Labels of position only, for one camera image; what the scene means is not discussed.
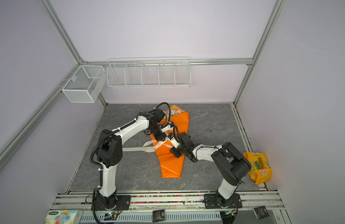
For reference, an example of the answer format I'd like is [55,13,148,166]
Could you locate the black square card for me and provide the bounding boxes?
[253,205,270,220]
[152,210,166,223]

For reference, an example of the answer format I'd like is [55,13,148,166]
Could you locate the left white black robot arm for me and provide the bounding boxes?
[90,107,172,202]

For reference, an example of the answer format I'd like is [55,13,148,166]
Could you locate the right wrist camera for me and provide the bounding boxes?
[168,133,180,149]

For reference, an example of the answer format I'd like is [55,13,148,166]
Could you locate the long white wire rack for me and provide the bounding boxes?
[106,57,192,87]

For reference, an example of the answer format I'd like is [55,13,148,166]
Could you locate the orange wrapping paper sheet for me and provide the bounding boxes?
[149,105,190,179]

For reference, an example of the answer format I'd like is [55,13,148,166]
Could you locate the black square card middle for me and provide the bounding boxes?
[152,210,166,223]

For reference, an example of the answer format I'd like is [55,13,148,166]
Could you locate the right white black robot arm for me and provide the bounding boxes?
[167,132,252,203]

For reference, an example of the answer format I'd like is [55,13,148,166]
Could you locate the tissue pack with elephant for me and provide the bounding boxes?
[44,210,83,224]

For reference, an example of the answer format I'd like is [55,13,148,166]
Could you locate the small white wire basket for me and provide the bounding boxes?
[62,65,107,103]

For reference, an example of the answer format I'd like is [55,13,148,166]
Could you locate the black square card right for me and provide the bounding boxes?
[253,205,270,220]

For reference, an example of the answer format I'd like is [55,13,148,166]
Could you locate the white slotted cable duct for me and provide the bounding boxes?
[96,211,222,224]

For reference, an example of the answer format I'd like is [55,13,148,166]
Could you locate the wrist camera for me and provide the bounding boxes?
[161,124,173,132]
[168,133,180,149]

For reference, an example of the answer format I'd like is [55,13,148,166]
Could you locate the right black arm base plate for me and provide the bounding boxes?
[203,193,242,209]

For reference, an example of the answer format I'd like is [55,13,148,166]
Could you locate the white ribbon strip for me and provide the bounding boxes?
[123,140,173,153]

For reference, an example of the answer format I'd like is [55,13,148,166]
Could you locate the yellow snack bag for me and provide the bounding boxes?
[243,152,272,185]

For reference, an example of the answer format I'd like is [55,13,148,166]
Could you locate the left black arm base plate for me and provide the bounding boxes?
[92,195,131,211]

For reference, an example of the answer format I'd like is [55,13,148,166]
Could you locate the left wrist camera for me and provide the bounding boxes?
[161,124,173,132]

